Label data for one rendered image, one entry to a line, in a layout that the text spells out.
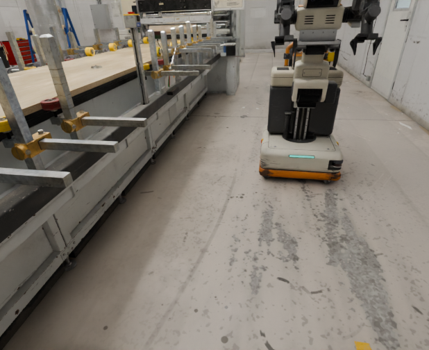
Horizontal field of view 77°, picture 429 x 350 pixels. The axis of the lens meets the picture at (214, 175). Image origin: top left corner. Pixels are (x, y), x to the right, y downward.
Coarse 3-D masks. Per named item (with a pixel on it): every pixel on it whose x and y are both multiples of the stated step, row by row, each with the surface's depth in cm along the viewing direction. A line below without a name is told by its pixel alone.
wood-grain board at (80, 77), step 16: (128, 48) 328; (144, 48) 321; (160, 48) 314; (64, 64) 220; (80, 64) 217; (96, 64) 214; (112, 64) 211; (128, 64) 208; (16, 80) 164; (32, 80) 162; (48, 80) 160; (80, 80) 157; (96, 80) 155; (32, 96) 126; (48, 96) 125; (0, 112) 104; (32, 112) 112
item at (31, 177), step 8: (0, 168) 73; (8, 168) 73; (0, 176) 71; (8, 176) 71; (16, 176) 70; (24, 176) 70; (32, 176) 69; (40, 176) 69; (48, 176) 68; (56, 176) 68; (64, 176) 68; (24, 184) 71; (32, 184) 71; (40, 184) 70; (48, 184) 70; (56, 184) 69; (64, 184) 69
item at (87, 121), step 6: (54, 120) 118; (60, 120) 118; (84, 120) 116; (90, 120) 115; (96, 120) 115; (102, 120) 114; (108, 120) 114; (114, 120) 114; (120, 120) 113; (126, 120) 112; (132, 120) 112; (138, 120) 112; (144, 120) 112; (126, 126) 114; (132, 126) 113; (138, 126) 113; (144, 126) 112
